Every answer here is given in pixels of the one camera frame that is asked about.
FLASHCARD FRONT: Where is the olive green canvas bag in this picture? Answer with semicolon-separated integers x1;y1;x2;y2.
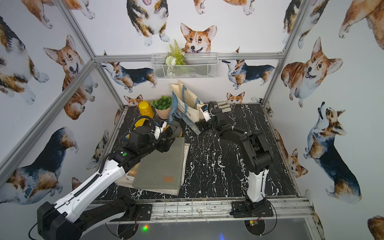
132;121;185;192

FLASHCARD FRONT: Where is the yellow-handled canvas bag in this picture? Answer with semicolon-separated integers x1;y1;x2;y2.
126;163;140;181

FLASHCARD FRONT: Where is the white Monet canvas bag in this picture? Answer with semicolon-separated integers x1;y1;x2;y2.
115;139;190;196

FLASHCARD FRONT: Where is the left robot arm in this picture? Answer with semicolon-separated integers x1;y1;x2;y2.
34;116;183;240

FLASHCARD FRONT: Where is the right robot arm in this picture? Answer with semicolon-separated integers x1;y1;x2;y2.
197;102;274;211

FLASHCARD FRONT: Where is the folded striped canvas bag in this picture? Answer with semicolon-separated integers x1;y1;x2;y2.
217;102;232;113

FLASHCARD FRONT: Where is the pink flower pot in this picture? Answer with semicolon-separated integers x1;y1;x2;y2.
155;107;172;120

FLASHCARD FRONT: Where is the green succulent plant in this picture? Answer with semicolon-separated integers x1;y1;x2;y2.
152;96;173;111

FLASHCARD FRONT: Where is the artificial fern with flower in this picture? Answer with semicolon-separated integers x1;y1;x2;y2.
165;40;187;77

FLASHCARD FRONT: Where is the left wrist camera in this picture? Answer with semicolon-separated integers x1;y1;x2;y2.
154;119;167;140

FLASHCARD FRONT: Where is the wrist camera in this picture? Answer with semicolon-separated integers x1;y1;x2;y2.
154;119;167;140
200;104;213;122

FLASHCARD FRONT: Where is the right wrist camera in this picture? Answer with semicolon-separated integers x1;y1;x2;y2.
200;104;213;122

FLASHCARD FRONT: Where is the blue-handled canvas bag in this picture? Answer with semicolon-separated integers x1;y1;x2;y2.
168;81;204;135

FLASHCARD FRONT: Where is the white wire wall basket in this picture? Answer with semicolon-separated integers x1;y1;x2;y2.
151;53;219;80

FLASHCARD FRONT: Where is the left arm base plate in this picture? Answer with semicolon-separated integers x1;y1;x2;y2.
119;204;153;222

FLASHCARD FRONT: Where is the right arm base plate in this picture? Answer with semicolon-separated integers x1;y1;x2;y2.
230;199;274;218

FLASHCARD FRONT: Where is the aluminium front rail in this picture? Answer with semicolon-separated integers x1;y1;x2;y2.
109;196;314;224

